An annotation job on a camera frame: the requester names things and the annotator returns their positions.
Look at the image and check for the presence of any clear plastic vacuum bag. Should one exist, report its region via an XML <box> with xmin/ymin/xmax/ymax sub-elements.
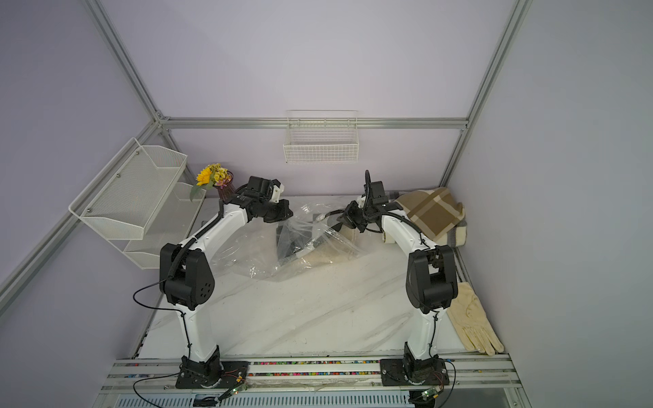
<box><xmin>209</xmin><ymin>195</ymin><xmax>369</xmax><ymax>282</ymax></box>

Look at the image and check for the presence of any tan plaid scarf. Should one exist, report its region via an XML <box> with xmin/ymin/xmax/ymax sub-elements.
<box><xmin>396</xmin><ymin>187</ymin><xmax>466</xmax><ymax>241</ymax></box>

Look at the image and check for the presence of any cream plaid scarf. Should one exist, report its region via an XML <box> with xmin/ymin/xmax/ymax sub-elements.
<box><xmin>426</xmin><ymin>220</ymin><xmax>468</xmax><ymax>248</ymax></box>

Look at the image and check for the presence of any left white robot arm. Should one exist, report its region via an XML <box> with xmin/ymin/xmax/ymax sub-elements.
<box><xmin>159</xmin><ymin>176</ymin><xmax>292</xmax><ymax>363</ymax></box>

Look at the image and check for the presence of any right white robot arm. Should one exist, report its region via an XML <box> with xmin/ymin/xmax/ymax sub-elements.
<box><xmin>338</xmin><ymin>178</ymin><xmax>458</xmax><ymax>372</ymax></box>

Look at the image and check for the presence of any black cream checked scarf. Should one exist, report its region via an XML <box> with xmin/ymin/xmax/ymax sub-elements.
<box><xmin>275</xmin><ymin>219</ymin><xmax>365</xmax><ymax>268</ymax></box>

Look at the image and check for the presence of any purple ribbed glass vase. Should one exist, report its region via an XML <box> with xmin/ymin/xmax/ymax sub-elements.
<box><xmin>214</xmin><ymin>178</ymin><xmax>236</xmax><ymax>202</ymax></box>

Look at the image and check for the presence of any yellow flower bouquet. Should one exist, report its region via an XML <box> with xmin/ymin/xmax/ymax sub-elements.
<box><xmin>189</xmin><ymin>163</ymin><xmax>234</xmax><ymax>201</ymax></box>

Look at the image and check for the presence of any white two-tier mesh shelf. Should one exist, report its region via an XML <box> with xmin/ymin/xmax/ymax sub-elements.
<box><xmin>69</xmin><ymin>139</ymin><xmax>206</xmax><ymax>270</ymax></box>

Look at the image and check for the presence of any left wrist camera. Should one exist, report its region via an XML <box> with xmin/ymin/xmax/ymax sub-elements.
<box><xmin>269</xmin><ymin>185</ymin><xmax>284</xmax><ymax>203</ymax></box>

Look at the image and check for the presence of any white wire wall basket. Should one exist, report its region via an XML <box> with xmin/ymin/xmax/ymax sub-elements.
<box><xmin>283</xmin><ymin>110</ymin><xmax>360</xmax><ymax>164</ymax></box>

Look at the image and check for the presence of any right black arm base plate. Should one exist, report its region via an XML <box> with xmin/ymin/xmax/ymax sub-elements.
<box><xmin>379</xmin><ymin>357</ymin><xmax>450</xmax><ymax>387</ymax></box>

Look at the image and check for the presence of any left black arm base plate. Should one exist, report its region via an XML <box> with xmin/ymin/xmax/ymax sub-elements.
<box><xmin>175</xmin><ymin>358</ymin><xmax>249</xmax><ymax>389</ymax></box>

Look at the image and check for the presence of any aluminium front rail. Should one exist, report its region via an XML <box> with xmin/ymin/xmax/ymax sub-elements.
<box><xmin>100</xmin><ymin>354</ymin><xmax>523</xmax><ymax>394</ymax></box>

